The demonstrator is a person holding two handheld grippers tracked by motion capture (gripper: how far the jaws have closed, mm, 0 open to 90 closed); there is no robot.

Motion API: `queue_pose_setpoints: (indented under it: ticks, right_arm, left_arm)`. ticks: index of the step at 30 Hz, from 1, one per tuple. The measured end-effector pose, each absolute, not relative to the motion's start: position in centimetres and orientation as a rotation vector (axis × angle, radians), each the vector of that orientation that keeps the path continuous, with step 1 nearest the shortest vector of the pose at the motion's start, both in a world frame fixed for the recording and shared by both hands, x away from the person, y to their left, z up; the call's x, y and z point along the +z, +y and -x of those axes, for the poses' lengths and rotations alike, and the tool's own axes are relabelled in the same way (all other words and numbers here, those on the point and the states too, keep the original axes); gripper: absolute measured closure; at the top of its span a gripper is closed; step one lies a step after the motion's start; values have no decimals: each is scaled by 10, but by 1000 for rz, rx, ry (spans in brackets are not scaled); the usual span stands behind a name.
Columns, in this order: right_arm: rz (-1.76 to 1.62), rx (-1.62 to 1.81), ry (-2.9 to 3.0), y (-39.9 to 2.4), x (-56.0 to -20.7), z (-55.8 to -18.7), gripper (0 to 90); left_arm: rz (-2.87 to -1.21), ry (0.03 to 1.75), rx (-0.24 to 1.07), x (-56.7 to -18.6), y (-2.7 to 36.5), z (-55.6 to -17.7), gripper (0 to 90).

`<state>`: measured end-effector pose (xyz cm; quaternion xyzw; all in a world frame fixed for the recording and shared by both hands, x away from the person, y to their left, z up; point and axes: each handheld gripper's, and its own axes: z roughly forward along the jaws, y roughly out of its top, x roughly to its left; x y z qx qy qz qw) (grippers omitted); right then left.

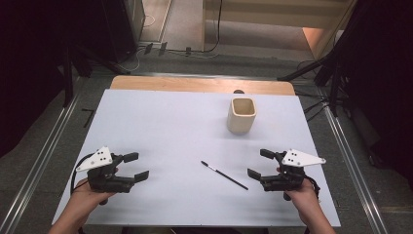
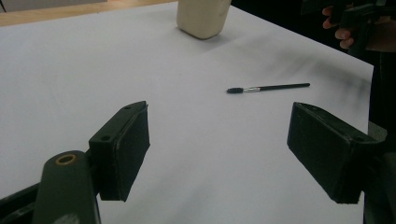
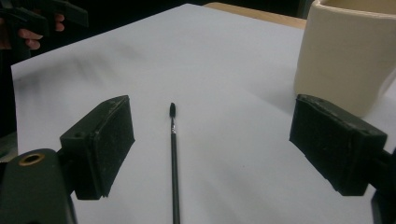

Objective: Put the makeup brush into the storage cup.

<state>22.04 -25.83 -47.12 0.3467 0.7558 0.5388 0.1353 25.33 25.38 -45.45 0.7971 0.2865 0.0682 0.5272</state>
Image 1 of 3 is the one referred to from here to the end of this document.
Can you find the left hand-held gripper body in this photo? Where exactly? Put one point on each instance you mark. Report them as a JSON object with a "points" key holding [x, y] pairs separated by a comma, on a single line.
{"points": [[104, 182]]}

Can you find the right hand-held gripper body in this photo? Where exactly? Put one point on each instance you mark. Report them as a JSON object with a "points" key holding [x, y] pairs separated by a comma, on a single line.
{"points": [[285, 182]]}

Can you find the black pen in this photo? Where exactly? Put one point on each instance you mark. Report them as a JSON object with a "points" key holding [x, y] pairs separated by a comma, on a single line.
{"points": [[224, 175]]}

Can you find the beige square pen holder cup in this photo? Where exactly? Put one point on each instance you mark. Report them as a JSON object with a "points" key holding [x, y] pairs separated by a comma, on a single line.
{"points": [[238, 125]]}

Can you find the person's right hand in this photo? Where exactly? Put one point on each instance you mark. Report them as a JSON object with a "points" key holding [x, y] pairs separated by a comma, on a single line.
{"points": [[302, 200]]}

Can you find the person's left hand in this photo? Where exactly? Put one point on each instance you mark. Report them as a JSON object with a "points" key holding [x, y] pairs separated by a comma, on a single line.
{"points": [[85, 198]]}

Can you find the white table mat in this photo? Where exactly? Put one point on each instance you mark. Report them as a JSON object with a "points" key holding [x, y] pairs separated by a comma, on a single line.
{"points": [[178, 136]]}

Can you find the small dark round object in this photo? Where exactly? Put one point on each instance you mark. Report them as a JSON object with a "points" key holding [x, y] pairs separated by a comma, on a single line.
{"points": [[238, 91]]}

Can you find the black metal stand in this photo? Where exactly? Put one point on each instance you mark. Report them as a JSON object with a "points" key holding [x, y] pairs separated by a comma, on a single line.
{"points": [[68, 81], [302, 70]]}

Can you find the black plug adapter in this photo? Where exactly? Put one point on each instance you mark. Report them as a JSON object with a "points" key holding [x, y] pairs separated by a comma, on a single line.
{"points": [[148, 48], [188, 50], [162, 48]]}

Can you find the black computer tower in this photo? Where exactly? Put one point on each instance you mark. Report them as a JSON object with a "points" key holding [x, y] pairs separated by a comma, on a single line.
{"points": [[120, 29]]}

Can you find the black curtain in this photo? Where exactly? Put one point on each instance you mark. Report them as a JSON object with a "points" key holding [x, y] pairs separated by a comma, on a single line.
{"points": [[389, 81], [26, 65]]}

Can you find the beige furniture panel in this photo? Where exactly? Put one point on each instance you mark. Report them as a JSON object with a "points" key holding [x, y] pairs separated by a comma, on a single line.
{"points": [[259, 13]]}

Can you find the metal floor rail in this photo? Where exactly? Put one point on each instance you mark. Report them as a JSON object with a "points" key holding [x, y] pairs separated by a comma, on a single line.
{"points": [[352, 169], [42, 164]]}

